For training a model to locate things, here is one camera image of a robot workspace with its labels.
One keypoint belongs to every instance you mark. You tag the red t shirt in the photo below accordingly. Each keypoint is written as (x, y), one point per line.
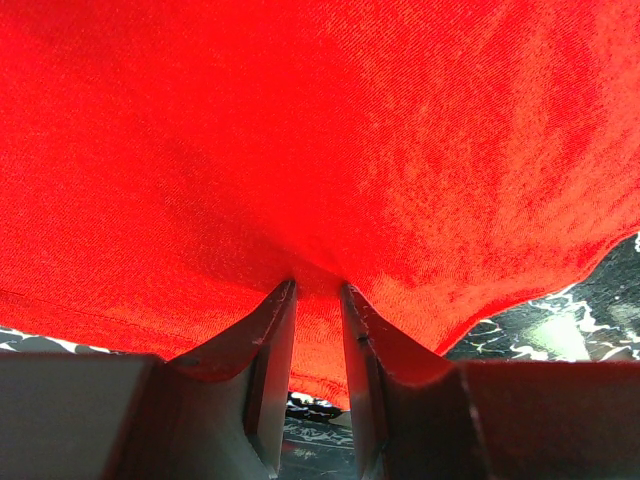
(166, 164)

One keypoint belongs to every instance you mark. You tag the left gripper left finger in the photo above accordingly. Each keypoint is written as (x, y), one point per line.
(214, 412)

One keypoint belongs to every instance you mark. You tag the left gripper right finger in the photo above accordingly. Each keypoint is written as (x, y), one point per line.
(416, 415)

